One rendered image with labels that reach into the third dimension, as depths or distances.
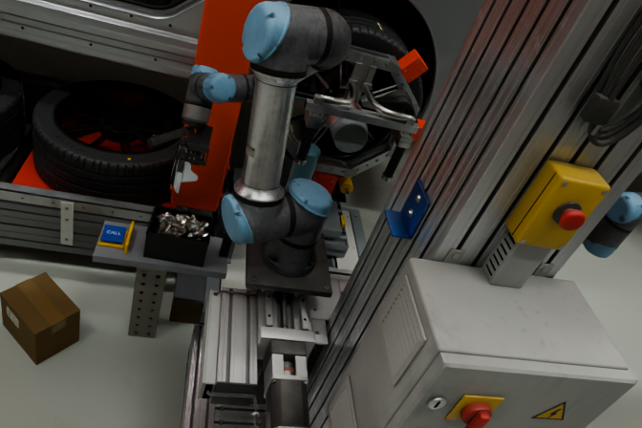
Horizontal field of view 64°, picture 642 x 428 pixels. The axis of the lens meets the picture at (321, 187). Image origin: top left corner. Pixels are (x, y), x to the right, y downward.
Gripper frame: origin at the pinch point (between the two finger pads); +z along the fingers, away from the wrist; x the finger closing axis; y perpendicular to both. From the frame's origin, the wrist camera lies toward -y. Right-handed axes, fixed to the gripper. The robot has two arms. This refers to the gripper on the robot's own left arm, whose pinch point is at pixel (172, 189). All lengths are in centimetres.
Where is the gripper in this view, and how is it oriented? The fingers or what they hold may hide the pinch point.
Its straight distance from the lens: 150.0
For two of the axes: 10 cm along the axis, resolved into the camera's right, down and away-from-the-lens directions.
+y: 9.1, 1.9, 3.6
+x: -3.4, -1.3, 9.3
